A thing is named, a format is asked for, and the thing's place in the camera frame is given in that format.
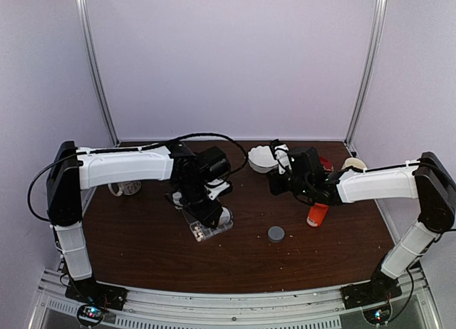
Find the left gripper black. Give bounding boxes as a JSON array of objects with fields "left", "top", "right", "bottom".
[{"left": 177, "top": 178, "right": 224, "bottom": 229}]

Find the clear plastic pill organizer box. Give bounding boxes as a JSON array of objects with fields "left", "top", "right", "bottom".
[{"left": 189, "top": 220, "right": 234, "bottom": 242}]

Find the orange pill bottle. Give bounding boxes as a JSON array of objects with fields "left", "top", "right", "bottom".
[{"left": 306, "top": 203, "right": 329, "bottom": 227}]

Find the amber bottle with grey cap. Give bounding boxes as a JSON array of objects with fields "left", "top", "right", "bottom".
[{"left": 217, "top": 207, "right": 233, "bottom": 226}]

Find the small white pill bottle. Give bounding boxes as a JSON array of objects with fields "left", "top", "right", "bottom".
[{"left": 172, "top": 192, "right": 183, "bottom": 209}]

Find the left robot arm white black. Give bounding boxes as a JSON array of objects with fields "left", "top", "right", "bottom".
[{"left": 42, "top": 141, "right": 232, "bottom": 303}]

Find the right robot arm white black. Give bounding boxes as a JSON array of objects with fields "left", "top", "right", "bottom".
[{"left": 267, "top": 140, "right": 455, "bottom": 302}]

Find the white scalloped bowl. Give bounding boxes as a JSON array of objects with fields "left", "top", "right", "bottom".
[{"left": 248, "top": 146, "right": 278, "bottom": 174}]

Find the red floral plate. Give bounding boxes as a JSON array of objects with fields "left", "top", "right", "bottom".
[{"left": 319, "top": 156, "right": 334, "bottom": 172}]

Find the cream ceramic mug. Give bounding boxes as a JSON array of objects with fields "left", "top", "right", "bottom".
[{"left": 341, "top": 157, "right": 367, "bottom": 170}]

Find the floral mug with orange liquid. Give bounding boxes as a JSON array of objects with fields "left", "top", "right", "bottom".
[{"left": 108, "top": 181, "right": 142, "bottom": 197}]

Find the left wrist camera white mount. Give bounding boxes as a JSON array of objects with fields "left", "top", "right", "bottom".
[{"left": 204, "top": 179, "right": 232, "bottom": 201}]

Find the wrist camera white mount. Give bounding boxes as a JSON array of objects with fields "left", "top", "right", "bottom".
[
  {"left": 204, "top": 179, "right": 232, "bottom": 201},
  {"left": 269, "top": 140, "right": 291, "bottom": 174}
]

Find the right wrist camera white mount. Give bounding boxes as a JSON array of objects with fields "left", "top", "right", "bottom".
[{"left": 269, "top": 140, "right": 291, "bottom": 174}]

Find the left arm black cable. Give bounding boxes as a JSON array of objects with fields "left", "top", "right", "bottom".
[{"left": 85, "top": 132, "right": 249, "bottom": 177}]

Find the front aluminium rail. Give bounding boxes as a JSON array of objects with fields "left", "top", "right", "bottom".
[{"left": 24, "top": 268, "right": 443, "bottom": 328}]

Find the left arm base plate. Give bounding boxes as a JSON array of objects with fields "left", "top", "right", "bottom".
[{"left": 65, "top": 278, "right": 128, "bottom": 327}]

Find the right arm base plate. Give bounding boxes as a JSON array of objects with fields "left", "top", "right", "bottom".
[{"left": 341, "top": 281, "right": 403, "bottom": 326}]

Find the right aluminium frame post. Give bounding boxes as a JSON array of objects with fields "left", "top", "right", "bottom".
[{"left": 344, "top": 0, "right": 388, "bottom": 151}]

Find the aluminium frame post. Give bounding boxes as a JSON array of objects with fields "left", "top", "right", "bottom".
[
  {"left": 344, "top": 0, "right": 388, "bottom": 151},
  {"left": 76, "top": 0, "right": 120, "bottom": 146}
]

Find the left aluminium frame post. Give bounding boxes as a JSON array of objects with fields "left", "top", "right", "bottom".
[{"left": 76, "top": 0, "right": 120, "bottom": 146}]

